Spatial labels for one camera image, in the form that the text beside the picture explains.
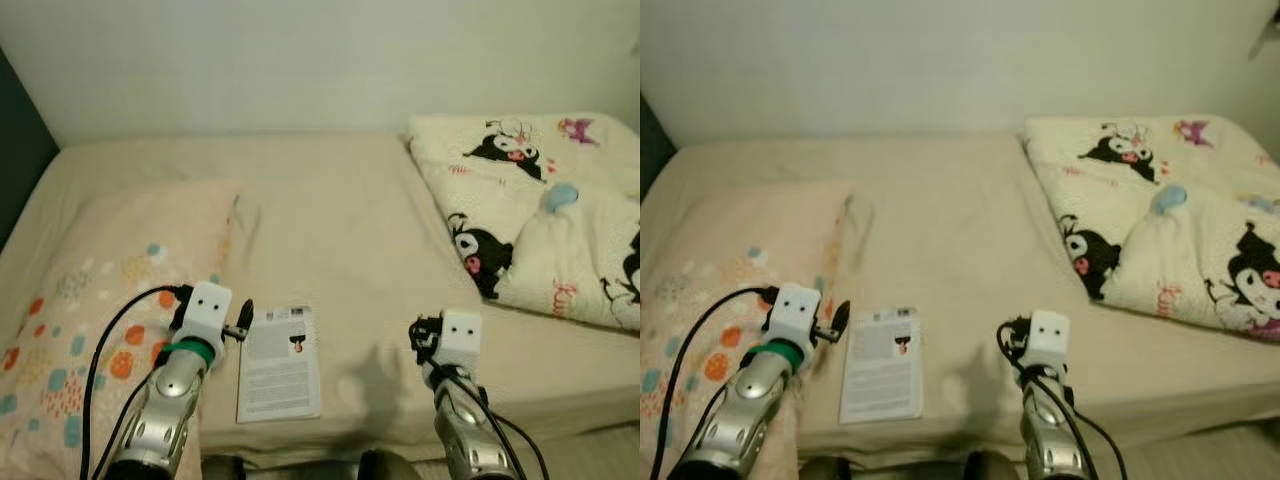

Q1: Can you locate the white book with blue letters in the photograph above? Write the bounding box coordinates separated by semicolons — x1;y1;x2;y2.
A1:
236;305;323;425
838;306;925;425

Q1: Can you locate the pink pillow with coloured dots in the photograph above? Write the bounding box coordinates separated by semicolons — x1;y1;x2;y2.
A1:
640;180;856;480
0;178;241;480

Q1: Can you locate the dark right robot foot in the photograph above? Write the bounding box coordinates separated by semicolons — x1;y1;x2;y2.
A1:
962;450;1019;480
358;448;426;480

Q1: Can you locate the beige sheeted mattress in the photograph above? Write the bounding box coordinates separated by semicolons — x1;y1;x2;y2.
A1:
0;135;641;466
640;135;1280;461

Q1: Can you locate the cream cartoon print blanket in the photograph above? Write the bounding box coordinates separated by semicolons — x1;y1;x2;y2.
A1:
1022;115;1280;346
405;112;641;333

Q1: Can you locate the dark headboard panel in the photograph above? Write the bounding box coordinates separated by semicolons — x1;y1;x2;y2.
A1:
640;95;661;201
0;45;61;246

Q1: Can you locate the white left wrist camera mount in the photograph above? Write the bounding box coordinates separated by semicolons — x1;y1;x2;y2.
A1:
770;284;823;351
182;282;234;351

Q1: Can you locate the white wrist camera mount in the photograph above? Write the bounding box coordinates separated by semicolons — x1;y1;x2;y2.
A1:
1022;310;1069;376
182;282;234;351
438;310;483;376
770;284;823;351

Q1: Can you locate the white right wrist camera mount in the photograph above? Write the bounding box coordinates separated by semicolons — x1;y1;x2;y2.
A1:
438;310;483;376
1022;310;1069;376

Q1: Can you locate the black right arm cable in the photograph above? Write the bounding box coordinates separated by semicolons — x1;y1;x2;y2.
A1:
998;318;1131;480
410;318;549;480

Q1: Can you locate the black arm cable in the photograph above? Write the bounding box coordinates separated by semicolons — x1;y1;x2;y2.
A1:
650;287;781;480
82;285;191;480
410;318;549;480
998;318;1131;480

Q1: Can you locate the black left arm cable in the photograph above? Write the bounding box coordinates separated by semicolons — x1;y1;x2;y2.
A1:
650;287;781;480
82;285;191;480

